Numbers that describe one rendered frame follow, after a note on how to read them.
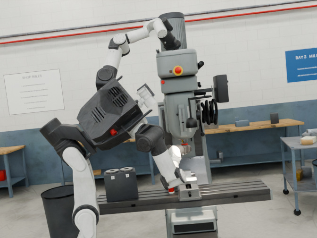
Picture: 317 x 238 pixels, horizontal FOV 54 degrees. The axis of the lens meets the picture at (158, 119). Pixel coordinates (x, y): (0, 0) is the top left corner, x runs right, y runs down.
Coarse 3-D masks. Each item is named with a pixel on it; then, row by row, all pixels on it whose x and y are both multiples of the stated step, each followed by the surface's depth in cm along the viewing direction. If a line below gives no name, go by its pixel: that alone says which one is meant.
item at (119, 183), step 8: (128, 168) 220; (104, 176) 211; (112, 176) 212; (120, 176) 213; (128, 176) 213; (112, 184) 212; (120, 184) 213; (128, 184) 214; (136, 184) 215; (112, 192) 213; (120, 192) 213; (128, 192) 214; (136, 192) 215; (112, 200) 213
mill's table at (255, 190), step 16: (144, 192) 226; (160, 192) 222; (176, 192) 218; (208, 192) 211; (224, 192) 207; (240, 192) 206; (256, 192) 206; (272, 192) 206; (112, 208) 211; (128, 208) 211; (144, 208) 210; (160, 208) 210
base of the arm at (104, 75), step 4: (100, 68) 175; (104, 68) 174; (108, 68) 175; (100, 72) 173; (104, 72) 173; (108, 72) 173; (112, 72) 174; (96, 76) 172; (100, 76) 172; (104, 76) 172; (108, 76) 172; (112, 76) 173; (96, 80) 171; (100, 80) 172; (104, 80) 171; (108, 80) 172; (96, 84) 171; (100, 84) 172; (104, 84) 172
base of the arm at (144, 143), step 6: (144, 126) 167; (150, 126) 169; (156, 126) 167; (138, 132) 161; (144, 132) 165; (162, 132) 166; (138, 138) 159; (144, 138) 156; (150, 138) 157; (138, 144) 160; (144, 144) 158; (150, 144) 156; (138, 150) 162; (144, 150) 159; (150, 150) 158
